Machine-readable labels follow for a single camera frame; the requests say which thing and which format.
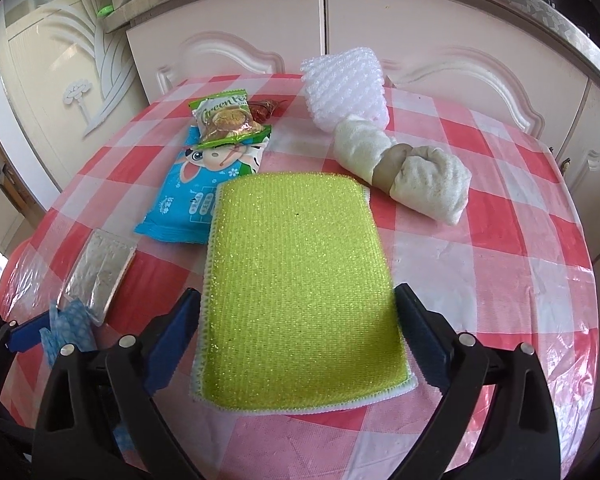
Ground blue white knotted cloth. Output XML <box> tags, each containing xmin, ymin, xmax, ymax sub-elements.
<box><xmin>40</xmin><ymin>299</ymin><xmax>97</xmax><ymax>367</ymax></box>

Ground silver foil pouch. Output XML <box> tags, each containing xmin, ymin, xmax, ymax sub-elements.
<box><xmin>58</xmin><ymin>229</ymin><xmax>136</xmax><ymax>326</ymax></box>

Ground blue wet wipes pack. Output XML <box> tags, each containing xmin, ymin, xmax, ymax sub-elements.
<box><xmin>134</xmin><ymin>125</ymin><xmax>272</xmax><ymax>245</ymax></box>

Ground yellow-green scouring sponge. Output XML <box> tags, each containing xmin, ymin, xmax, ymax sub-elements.
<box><xmin>190</xmin><ymin>172</ymin><xmax>416</xmax><ymax>415</ymax></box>

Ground green snack packet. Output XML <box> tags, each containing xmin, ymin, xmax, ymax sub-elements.
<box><xmin>188</xmin><ymin>89</ymin><xmax>271</xmax><ymax>150</ymax></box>

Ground red candy wrapper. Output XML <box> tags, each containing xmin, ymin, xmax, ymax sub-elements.
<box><xmin>248</xmin><ymin>99</ymin><xmax>288</xmax><ymax>125</ymax></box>

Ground white foam fruit net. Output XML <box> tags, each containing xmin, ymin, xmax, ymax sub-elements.
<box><xmin>300</xmin><ymin>47</ymin><xmax>389</xmax><ymax>132</ymax></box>

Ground white lower kitchen cabinets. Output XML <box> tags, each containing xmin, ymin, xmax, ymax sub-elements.
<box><xmin>128</xmin><ymin>0</ymin><xmax>600</xmax><ymax>260</ymax></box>

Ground red white checkered tablecloth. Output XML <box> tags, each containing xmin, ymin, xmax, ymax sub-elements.
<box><xmin>0</xmin><ymin>71</ymin><xmax>600</xmax><ymax>480</ymax></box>

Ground small green clip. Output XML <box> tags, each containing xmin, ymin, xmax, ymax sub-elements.
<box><xmin>96</xmin><ymin>4</ymin><xmax>114</xmax><ymax>18</ymax></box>

